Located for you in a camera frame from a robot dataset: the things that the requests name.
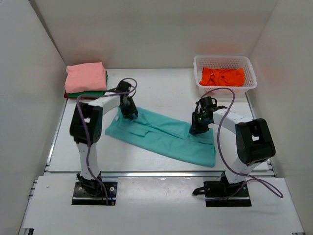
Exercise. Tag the green folded t shirt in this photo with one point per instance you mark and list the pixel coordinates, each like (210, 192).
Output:
(85, 93)

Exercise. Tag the white plastic basket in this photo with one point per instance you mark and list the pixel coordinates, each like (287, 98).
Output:
(224, 62)

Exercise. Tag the red folded t shirt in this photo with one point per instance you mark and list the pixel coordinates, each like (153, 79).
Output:
(74, 96)

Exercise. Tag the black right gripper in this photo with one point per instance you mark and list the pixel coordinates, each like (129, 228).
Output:
(198, 125)

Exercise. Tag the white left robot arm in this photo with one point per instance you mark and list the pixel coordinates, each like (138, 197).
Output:
(86, 130)

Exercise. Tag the teal t shirt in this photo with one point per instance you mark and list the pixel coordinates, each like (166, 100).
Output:
(165, 136)

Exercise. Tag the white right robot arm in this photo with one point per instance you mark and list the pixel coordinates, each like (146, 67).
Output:
(254, 146)

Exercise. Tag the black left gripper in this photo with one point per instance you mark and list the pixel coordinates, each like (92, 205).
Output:
(129, 110)

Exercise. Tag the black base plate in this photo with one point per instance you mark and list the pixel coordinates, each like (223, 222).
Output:
(227, 198)
(82, 197)

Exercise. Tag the aluminium rail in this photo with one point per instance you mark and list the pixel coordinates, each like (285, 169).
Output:
(160, 174)

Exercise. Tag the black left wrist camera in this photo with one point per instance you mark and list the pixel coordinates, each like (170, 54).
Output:
(122, 87)

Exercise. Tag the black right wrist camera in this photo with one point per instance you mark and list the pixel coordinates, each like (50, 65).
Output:
(207, 104)

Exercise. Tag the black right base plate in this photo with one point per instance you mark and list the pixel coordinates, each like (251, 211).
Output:
(227, 198)

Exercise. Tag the orange t shirt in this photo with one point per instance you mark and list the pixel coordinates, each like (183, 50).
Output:
(222, 77)

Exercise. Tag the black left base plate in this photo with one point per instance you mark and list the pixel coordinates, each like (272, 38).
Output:
(82, 197)

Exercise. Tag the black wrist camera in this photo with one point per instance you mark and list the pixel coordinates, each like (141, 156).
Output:
(207, 104)
(122, 87)

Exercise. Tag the pink folded t shirt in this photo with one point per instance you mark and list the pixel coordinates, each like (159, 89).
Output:
(86, 66)

